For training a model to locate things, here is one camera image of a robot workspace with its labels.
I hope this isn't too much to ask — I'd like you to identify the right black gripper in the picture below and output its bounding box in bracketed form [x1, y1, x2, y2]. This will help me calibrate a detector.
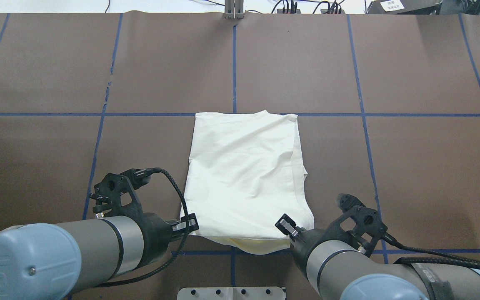
[275, 213, 336, 263]

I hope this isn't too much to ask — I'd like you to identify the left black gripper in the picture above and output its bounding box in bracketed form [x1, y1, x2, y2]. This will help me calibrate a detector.
[140, 213, 199, 267]

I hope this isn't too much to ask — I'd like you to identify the cream long-sleeve printed shirt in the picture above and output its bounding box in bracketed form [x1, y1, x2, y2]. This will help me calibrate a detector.
[184, 110, 315, 255]

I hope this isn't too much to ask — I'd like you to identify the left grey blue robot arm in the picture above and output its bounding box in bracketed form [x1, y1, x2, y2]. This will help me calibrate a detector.
[0, 213, 199, 300]

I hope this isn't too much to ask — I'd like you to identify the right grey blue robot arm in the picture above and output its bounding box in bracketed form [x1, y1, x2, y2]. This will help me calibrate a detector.
[275, 205, 480, 300]

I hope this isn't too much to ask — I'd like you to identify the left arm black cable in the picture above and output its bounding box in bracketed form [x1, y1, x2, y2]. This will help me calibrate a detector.
[94, 167, 189, 288]

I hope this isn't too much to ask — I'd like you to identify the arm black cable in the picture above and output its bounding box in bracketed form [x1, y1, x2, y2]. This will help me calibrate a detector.
[384, 233, 480, 275]
[94, 167, 189, 288]

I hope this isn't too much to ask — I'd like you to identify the white pedestal column with base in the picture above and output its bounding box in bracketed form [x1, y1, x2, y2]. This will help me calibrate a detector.
[177, 286, 287, 300]

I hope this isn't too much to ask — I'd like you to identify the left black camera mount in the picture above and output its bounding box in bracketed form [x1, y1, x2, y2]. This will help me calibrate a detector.
[89, 168, 151, 220]

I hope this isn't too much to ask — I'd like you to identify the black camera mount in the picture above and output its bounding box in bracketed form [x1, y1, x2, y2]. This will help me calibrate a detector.
[325, 193, 388, 257]
[89, 168, 151, 220]

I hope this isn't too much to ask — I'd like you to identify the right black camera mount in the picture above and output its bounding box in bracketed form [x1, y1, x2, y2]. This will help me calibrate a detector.
[325, 193, 388, 257]

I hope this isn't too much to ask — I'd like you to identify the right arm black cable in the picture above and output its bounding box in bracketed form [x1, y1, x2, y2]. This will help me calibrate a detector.
[384, 233, 480, 275]

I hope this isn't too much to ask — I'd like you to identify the aluminium frame post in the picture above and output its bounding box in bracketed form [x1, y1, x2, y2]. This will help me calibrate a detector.
[224, 0, 245, 20]

